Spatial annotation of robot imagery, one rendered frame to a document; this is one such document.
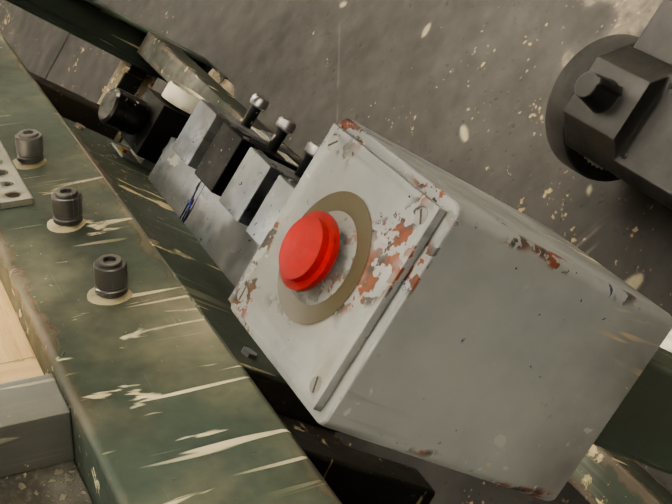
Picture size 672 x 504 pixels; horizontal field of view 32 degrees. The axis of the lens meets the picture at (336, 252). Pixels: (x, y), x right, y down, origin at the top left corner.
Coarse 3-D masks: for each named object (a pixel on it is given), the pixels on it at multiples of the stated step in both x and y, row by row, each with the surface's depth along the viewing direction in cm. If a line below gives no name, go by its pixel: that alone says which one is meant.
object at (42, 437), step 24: (0, 384) 80; (24, 384) 80; (48, 384) 80; (0, 408) 77; (24, 408) 77; (48, 408) 77; (0, 432) 76; (24, 432) 76; (48, 432) 77; (0, 456) 76; (24, 456) 77; (48, 456) 78; (72, 456) 79
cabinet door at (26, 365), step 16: (0, 288) 95; (0, 304) 93; (0, 320) 91; (16, 320) 91; (0, 336) 89; (16, 336) 89; (0, 352) 87; (16, 352) 87; (32, 352) 87; (0, 368) 85; (16, 368) 85; (32, 368) 85
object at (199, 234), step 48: (144, 96) 122; (192, 96) 119; (96, 144) 118; (144, 144) 118; (192, 144) 107; (240, 144) 101; (144, 192) 111; (192, 192) 109; (240, 192) 98; (288, 192) 92; (192, 240) 105; (240, 240) 100; (192, 288) 91; (240, 336) 87
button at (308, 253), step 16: (304, 224) 56; (320, 224) 55; (336, 224) 56; (288, 240) 57; (304, 240) 56; (320, 240) 55; (336, 240) 55; (288, 256) 57; (304, 256) 56; (320, 256) 55; (336, 256) 55; (288, 272) 56; (304, 272) 55; (320, 272) 55; (304, 288) 55
